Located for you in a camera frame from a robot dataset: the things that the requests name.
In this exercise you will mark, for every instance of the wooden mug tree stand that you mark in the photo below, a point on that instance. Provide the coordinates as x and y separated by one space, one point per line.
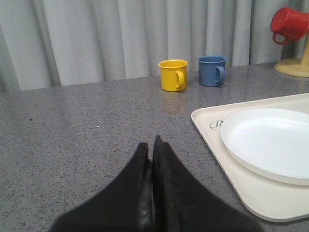
295 66

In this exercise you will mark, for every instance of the blue enamel mug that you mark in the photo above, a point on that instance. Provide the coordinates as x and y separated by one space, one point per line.
211 70

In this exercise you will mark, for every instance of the yellow enamel mug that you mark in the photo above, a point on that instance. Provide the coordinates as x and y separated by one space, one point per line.
173 74

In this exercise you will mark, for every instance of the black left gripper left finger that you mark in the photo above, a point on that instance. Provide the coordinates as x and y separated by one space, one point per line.
125 205

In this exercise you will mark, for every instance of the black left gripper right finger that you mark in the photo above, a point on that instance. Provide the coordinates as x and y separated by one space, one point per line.
182 204

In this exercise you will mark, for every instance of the red enamel mug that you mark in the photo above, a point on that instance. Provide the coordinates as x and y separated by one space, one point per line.
289 25

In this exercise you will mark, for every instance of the white round plate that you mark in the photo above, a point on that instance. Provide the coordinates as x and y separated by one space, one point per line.
273 143

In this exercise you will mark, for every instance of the cream rabbit serving tray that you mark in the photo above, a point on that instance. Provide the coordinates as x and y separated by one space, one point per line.
268 199

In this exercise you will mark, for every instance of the grey pleated curtain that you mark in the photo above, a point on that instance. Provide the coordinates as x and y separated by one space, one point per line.
51 43

